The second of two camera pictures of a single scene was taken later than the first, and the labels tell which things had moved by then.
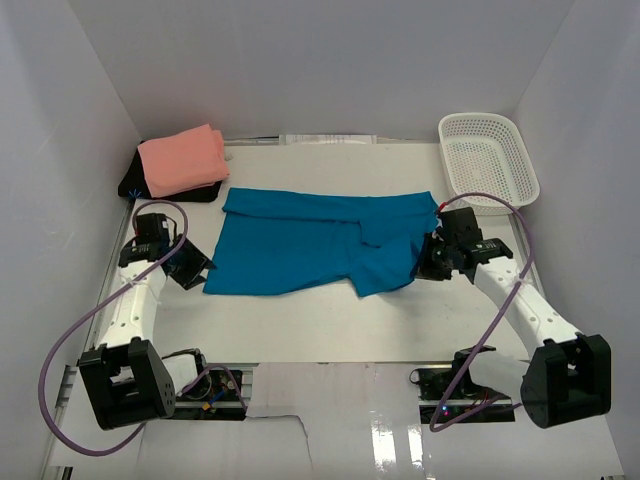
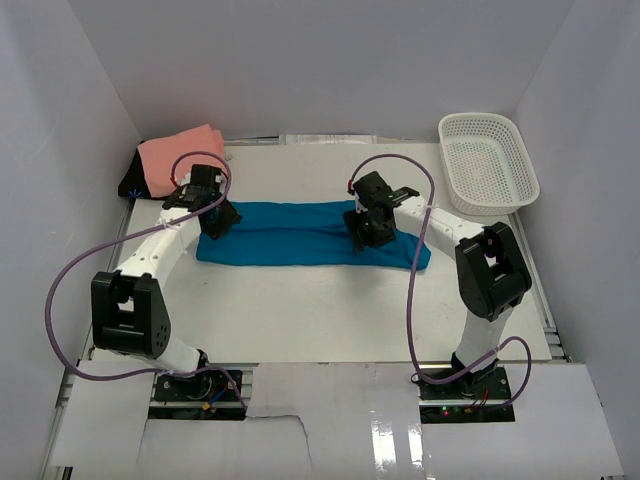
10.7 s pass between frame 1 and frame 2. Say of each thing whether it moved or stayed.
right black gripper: moved
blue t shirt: moved
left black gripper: moved
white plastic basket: stayed
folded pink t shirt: stayed
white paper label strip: stayed
